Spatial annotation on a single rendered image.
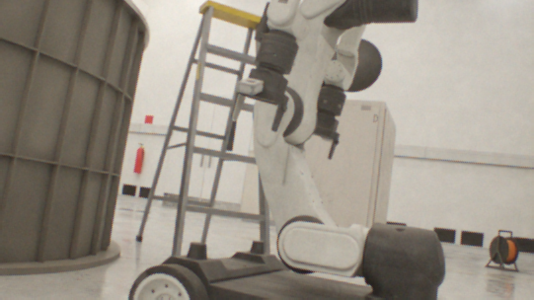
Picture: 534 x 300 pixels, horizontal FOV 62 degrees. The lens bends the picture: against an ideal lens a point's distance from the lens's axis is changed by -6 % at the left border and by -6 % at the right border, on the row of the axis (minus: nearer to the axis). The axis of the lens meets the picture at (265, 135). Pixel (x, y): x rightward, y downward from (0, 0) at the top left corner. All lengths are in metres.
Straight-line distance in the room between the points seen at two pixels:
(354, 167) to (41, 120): 3.37
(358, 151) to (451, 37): 4.94
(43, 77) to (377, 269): 1.33
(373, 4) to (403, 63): 7.80
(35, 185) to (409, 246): 1.32
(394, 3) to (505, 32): 8.07
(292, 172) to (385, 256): 0.31
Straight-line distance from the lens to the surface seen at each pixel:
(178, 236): 2.35
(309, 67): 1.26
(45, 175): 1.89
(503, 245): 5.37
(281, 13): 1.08
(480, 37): 9.23
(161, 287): 1.12
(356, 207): 4.62
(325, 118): 1.47
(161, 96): 10.63
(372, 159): 4.64
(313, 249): 1.13
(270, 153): 1.20
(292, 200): 1.20
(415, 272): 1.11
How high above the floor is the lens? 0.37
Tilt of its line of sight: 8 degrees up
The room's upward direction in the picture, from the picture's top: 8 degrees clockwise
